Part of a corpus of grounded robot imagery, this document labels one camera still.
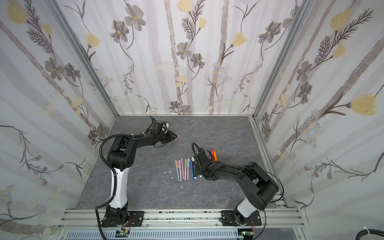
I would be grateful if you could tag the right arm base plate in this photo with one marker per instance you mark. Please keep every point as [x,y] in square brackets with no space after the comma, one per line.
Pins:
[232,218]

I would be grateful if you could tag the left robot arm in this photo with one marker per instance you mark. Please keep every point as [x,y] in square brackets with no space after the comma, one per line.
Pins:
[118,153]

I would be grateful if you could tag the green circuit board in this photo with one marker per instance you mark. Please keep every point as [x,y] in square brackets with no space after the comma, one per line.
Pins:
[120,234]
[247,235]

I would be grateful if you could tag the yellow capped blue pen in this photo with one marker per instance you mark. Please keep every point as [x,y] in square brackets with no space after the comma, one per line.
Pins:
[177,170]

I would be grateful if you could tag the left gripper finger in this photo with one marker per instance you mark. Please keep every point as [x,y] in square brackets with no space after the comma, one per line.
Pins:
[171,140]
[173,135]

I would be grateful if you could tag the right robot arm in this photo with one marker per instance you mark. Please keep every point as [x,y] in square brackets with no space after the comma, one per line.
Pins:
[258,187]

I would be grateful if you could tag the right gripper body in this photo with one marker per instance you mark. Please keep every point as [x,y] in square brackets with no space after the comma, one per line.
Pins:
[205,162]

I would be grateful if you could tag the light pink pastel pen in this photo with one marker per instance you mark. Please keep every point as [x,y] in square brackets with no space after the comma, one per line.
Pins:
[180,170]

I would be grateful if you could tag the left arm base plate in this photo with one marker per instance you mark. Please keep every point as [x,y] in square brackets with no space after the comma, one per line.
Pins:
[125,218]

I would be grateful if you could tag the black marker white cap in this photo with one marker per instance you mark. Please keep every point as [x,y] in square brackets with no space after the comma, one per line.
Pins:
[193,168]

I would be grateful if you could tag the right green circuit board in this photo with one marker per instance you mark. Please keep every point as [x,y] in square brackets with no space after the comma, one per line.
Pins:
[247,235]

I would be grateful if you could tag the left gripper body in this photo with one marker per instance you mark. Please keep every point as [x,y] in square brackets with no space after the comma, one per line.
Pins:
[163,137]

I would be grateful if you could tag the purple capped pastel pen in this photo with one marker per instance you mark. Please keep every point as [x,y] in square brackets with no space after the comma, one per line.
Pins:
[182,163]

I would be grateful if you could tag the aluminium frame rail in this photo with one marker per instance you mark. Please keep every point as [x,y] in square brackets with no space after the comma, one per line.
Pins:
[185,219]

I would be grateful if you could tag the white slotted cable duct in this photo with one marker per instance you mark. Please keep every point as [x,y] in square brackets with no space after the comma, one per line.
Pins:
[177,234]

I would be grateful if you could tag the left green circuit board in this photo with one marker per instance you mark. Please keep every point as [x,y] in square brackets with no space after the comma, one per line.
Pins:
[120,234]

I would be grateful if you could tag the orange highlighter pen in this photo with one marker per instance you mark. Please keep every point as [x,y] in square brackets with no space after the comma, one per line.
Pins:
[214,155]

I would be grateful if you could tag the pale pink pen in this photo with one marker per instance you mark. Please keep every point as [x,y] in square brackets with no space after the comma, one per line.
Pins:
[188,168]

